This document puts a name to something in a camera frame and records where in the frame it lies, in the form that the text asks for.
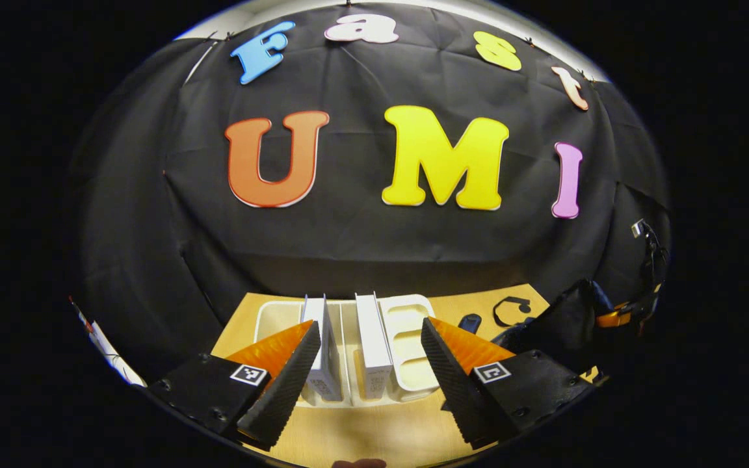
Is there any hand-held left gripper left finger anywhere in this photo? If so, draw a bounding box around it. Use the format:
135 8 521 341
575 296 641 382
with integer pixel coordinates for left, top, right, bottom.
147 320 322 449

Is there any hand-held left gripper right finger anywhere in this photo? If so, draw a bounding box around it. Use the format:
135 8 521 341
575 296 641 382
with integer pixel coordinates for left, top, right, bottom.
420 317 595 450

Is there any white book with large print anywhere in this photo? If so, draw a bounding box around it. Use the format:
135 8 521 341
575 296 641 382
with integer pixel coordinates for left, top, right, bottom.
300 295 344 402

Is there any blue schoolbag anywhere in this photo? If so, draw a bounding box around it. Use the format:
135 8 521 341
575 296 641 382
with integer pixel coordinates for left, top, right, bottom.
458 279 609 384

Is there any white bookshelf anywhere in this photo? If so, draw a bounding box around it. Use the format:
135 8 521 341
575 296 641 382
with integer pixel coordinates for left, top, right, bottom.
254 294 440 409

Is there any white book with plain cover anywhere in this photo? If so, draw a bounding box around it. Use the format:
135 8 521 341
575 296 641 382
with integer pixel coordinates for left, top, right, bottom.
354 292 394 401

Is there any black backdrop cloth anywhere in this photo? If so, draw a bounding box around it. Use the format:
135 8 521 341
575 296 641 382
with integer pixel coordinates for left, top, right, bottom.
69 3 671 384

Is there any white cluttered table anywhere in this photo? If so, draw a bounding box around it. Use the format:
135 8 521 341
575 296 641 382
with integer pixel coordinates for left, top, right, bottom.
69 296 148 388

